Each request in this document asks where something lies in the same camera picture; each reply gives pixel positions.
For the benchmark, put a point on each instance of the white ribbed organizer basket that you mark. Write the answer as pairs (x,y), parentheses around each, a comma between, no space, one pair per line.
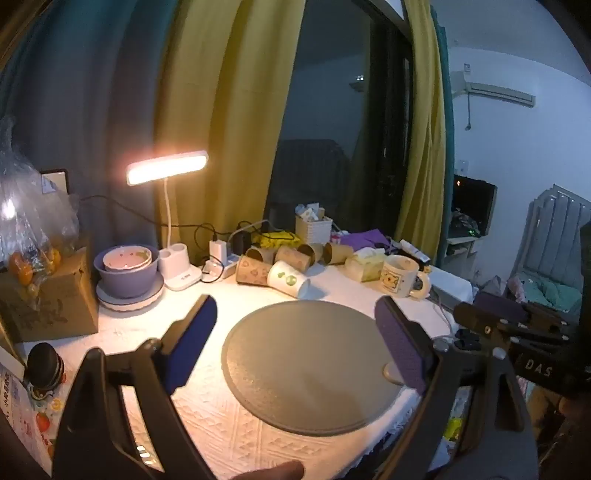
(314,228)

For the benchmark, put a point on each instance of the black round case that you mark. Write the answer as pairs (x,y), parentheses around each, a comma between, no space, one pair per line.
(44,369)

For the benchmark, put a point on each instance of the green tissue box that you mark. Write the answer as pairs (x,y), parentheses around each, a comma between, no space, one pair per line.
(364,266)

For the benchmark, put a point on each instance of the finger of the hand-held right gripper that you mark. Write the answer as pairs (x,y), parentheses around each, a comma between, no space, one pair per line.
(501,305)
(475,317)

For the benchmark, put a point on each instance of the black monitor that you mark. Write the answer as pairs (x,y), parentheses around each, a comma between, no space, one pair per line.
(473,203)

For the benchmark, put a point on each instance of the white charger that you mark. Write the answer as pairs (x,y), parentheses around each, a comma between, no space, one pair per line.
(219,250)

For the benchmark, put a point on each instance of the white air conditioner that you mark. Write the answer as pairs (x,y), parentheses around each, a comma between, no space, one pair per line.
(501,93)

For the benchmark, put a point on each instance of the brown patterned paper cup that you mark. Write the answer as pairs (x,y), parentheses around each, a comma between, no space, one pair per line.
(251,271)

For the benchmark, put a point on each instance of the cream mug with bear print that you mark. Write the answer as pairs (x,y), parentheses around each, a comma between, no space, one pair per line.
(399,277)

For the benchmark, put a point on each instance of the white cup with green dots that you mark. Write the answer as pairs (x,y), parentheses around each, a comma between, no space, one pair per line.
(287,279)

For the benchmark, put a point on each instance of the purple bowl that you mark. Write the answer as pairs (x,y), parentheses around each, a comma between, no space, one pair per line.
(127,284)

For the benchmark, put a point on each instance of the white textured tablecloth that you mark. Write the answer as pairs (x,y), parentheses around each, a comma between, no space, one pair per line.
(203,415)

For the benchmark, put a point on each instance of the black power adapter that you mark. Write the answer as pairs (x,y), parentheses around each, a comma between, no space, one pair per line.
(241,241)

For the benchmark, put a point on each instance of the clear plastic bag of oranges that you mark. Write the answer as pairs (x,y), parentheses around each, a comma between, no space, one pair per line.
(27,207)

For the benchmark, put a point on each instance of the white plate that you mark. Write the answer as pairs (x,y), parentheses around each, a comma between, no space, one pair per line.
(111,304)

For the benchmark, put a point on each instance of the person's left hand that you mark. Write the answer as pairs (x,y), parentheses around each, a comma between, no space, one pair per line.
(272,471)

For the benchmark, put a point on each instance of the wide yellow curtain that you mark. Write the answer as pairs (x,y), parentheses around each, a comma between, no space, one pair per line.
(217,92)

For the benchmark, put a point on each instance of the narrow yellow curtain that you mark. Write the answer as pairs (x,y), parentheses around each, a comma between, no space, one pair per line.
(425,138)

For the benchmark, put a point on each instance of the white power strip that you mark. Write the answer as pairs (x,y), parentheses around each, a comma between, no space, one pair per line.
(226,270)

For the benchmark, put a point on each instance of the white tube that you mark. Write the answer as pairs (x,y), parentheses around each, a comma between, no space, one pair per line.
(414,251)

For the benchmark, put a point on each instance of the purple cloth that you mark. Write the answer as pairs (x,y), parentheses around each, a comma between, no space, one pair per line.
(364,239)

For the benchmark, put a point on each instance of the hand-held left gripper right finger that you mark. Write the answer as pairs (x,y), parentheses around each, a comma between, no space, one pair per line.
(400,346)

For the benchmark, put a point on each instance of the white desk lamp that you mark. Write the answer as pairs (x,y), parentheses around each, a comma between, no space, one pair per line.
(168,168)

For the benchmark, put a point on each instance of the fruit printed sheet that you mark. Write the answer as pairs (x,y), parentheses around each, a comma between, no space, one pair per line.
(32,415)

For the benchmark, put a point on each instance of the brown cardboard box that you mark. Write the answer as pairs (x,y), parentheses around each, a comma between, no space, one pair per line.
(51,304)

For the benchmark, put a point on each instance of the pink bowl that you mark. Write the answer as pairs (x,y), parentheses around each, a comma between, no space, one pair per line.
(127,258)

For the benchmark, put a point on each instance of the grey padded headboard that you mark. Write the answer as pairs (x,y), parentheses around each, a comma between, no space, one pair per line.
(558,230)

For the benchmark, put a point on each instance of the green bedding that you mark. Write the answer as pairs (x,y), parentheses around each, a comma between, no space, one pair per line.
(547,293)

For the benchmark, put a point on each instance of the plain brown paper cup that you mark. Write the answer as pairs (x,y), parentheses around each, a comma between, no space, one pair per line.
(311,253)
(339,253)
(291,256)
(259,254)

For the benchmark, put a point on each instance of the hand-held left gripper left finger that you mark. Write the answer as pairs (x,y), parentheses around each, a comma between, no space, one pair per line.
(191,341)

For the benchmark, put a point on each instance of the grey round mat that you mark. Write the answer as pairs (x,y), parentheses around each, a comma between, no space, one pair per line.
(304,369)

